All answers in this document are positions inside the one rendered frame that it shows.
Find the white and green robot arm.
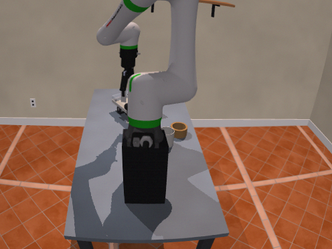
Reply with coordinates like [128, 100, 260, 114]
[96, 0, 199, 154]

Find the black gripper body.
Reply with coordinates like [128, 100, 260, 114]
[121, 58, 135, 76]

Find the grey cup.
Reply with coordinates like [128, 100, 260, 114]
[161, 127, 175, 147]

